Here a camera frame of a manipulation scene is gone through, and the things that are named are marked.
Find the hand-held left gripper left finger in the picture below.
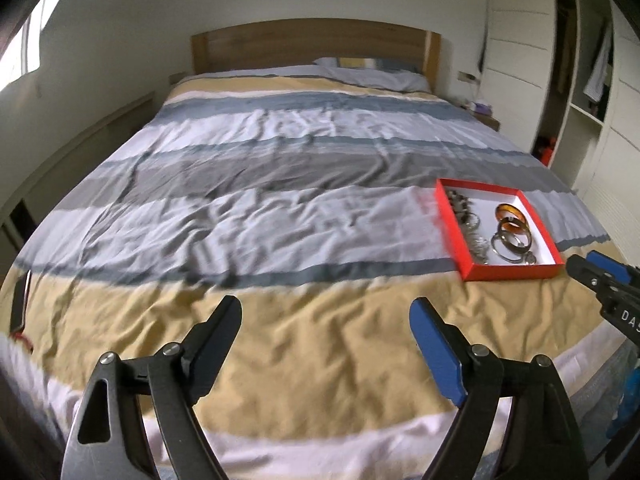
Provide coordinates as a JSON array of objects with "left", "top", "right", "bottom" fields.
[{"left": 60, "top": 295, "right": 244, "bottom": 480}]

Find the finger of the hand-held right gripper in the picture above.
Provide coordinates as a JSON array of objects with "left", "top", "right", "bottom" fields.
[
  {"left": 586, "top": 251, "right": 640, "bottom": 286},
  {"left": 566, "top": 255, "right": 619, "bottom": 302}
]

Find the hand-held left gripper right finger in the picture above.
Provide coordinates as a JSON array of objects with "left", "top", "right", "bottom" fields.
[{"left": 409, "top": 297, "right": 593, "bottom": 480}]

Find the red shallow box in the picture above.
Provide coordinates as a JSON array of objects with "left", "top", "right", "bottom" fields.
[{"left": 434, "top": 178, "right": 566, "bottom": 282}]

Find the amber bangle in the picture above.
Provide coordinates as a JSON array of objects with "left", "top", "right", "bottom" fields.
[
  {"left": 500, "top": 216, "right": 532, "bottom": 236},
  {"left": 495, "top": 202, "right": 527, "bottom": 222}
]

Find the dark brown bangle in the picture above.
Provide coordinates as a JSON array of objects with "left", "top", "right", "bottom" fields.
[{"left": 491, "top": 231, "right": 533, "bottom": 263}]

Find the orange thing in wardrobe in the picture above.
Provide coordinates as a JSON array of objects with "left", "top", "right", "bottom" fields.
[{"left": 535, "top": 135, "right": 557, "bottom": 163}]

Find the bed with striped duvet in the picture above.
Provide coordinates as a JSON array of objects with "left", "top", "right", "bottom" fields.
[{"left": 0, "top": 65, "right": 626, "bottom": 480}]

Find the wooden nightstand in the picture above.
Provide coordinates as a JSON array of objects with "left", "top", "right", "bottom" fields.
[{"left": 472, "top": 110, "right": 502, "bottom": 132}]

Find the hanging white garment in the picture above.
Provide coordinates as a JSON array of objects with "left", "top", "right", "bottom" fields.
[{"left": 582, "top": 25, "right": 613, "bottom": 106}]

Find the black phone at bed edge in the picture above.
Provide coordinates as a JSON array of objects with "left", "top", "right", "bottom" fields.
[{"left": 7, "top": 270, "right": 33, "bottom": 341}]

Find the white wardrobe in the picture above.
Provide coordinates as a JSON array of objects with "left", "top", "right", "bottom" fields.
[{"left": 482, "top": 0, "right": 640, "bottom": 261}]

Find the grey pillow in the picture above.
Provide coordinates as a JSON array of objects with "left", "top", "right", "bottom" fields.
[{"left": 314, "top": 56, "right": 432, "bottom": 93}]

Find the wooden headboard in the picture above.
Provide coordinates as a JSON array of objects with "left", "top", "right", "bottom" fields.
[{"left": 191, "top": 18, "right": 443, "bottom": 92}]

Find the window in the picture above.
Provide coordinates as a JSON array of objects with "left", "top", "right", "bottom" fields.
[{"left": 0, "top": 2, "right": 57, "bottom": 88}]

